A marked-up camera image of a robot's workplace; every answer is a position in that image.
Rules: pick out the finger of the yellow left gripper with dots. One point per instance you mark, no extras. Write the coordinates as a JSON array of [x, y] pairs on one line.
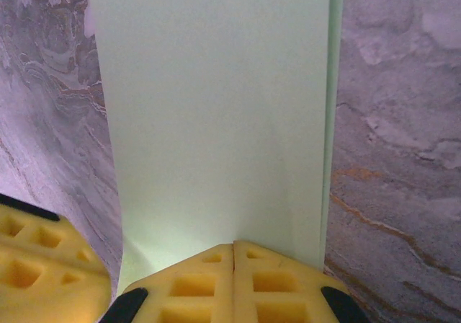
[[54, 301]]

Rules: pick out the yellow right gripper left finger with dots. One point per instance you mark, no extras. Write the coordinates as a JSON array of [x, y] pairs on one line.
[[216, 301]]

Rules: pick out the light green paper sheet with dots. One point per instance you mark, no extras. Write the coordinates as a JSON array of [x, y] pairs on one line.
[[216, 103]]

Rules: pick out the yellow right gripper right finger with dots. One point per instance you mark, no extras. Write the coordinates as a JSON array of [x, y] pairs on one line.
[[245, 301]]

